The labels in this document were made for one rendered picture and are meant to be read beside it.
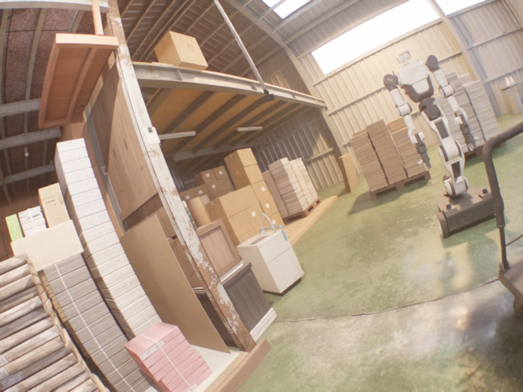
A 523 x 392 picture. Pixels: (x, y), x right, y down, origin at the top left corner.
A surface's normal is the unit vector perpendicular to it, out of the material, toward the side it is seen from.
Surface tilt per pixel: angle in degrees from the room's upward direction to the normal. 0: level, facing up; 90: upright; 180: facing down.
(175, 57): 90
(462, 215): 90
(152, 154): 90
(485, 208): 90
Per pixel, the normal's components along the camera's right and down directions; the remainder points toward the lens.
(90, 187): 0.74, -0.32
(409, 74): -0.47, 0.24
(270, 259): 0.54, -0.22
